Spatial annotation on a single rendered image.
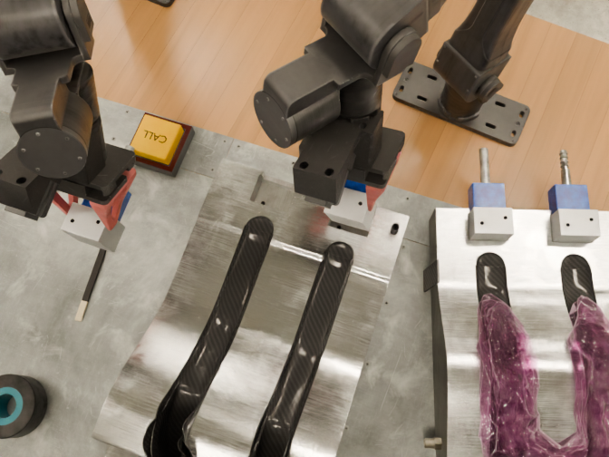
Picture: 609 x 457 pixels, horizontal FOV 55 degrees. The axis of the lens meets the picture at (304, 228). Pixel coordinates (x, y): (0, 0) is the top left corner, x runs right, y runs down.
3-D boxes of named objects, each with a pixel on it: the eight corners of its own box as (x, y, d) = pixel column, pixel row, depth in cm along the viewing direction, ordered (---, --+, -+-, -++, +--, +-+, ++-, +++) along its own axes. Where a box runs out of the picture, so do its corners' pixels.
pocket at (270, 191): (264, 180, 81) (261, 170, 77) (300, 191, 80) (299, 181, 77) (253, 209, 80) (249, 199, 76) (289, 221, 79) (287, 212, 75)
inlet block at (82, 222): (120, 150, 77) (104, 131, 72) (154, 160, 76) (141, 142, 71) (78, 241, 73) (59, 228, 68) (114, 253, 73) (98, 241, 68)
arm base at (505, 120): (531, 123, 79) (548, 82, 81) (395, 69, 83) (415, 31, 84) (514, 149, 87) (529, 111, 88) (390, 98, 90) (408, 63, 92)
